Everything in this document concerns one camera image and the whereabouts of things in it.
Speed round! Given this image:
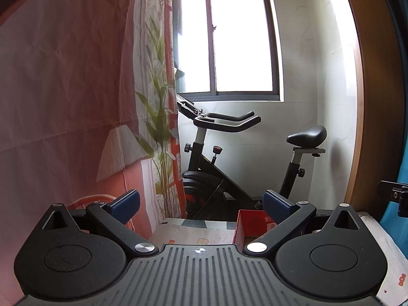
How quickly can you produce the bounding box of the printed wall cloth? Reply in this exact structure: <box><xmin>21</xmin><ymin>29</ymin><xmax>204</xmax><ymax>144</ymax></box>
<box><xmin>0</xmin><ymin>0</ymin><xmax>189</xmax><ymax>294</ymax></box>

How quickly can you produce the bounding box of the black exercise bike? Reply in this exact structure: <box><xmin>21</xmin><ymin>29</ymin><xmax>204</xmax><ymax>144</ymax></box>
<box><xmin>175</xmin><ymin>94</ymin><xmax>327</xmax><ymax>221</ymax></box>

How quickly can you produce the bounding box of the printed bed sheet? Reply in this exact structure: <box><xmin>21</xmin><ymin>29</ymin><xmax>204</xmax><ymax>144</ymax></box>
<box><xmin>149</xmin><ymin>212</ymin><xmax>408</xmax><ymax>306</ymax></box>

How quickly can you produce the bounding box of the red cardboard box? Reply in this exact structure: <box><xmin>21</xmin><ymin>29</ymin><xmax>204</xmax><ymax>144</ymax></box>
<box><xmin>232</xmin><ymin>209</ymin><xmax>275</xmax><ymax>246</ymax></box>

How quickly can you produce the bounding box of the dark framed window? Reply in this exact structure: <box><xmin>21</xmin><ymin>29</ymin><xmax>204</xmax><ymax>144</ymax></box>
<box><xmin>166</xmin><ymin>0</ymin><xmax>284</xmax><ymax>103</ymax></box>

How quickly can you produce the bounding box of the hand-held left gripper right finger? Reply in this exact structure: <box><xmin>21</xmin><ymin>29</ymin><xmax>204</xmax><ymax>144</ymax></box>
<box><xmin>244</xmin><ymin>189</ymin><xmax>368</xmax><ymax>257</ymax></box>

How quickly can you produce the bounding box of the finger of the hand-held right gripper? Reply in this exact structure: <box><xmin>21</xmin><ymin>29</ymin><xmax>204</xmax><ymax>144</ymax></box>
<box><xmin>377</xmin><ymin>180</ymin><xmax>408</xmax><ymax>216</ymax></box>

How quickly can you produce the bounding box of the wooden door frame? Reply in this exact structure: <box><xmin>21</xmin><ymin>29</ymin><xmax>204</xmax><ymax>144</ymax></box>
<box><xmin>338</xmin><ymin>0</ymin><xmax>403</xmax><ymax>220</ymax></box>

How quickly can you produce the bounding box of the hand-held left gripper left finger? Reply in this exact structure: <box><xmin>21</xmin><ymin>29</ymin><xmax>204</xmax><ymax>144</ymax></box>
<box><xmin>41</xmin><ymin>189</ymin><xmax>159</xmax><ymax>257</ymax></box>

